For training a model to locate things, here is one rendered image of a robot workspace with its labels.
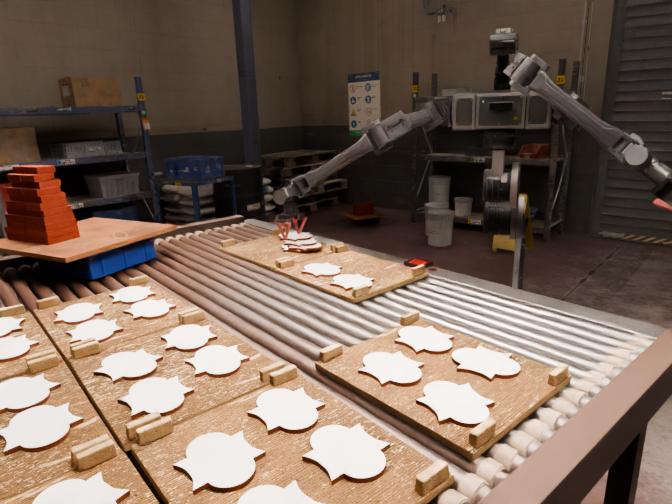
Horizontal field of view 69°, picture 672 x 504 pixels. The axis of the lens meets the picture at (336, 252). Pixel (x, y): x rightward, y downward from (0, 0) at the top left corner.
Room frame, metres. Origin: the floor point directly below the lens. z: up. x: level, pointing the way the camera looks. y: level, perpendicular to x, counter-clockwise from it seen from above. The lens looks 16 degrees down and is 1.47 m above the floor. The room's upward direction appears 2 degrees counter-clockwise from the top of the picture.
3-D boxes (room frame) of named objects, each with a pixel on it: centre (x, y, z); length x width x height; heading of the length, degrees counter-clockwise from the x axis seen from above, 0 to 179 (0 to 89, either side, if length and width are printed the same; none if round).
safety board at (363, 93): (7.60, -0.49, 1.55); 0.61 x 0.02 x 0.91; 48
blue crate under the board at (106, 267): (1.83, 0.93, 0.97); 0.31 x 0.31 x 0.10; 63
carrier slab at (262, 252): (1.93, 0.23, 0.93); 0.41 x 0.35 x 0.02; 42
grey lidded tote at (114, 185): (5.53, 2.51, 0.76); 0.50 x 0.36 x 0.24; 144
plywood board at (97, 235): (1.86, 0.99, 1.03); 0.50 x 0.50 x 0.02; 63
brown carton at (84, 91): (5.48, 2.56, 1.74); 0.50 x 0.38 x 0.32; 138
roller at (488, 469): (1.36, 0.37, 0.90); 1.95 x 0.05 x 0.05; 40
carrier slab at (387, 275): (1.61, -0.05, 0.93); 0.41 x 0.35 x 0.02; 40
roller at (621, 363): (1.68, -0.01, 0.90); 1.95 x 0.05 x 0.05; 40
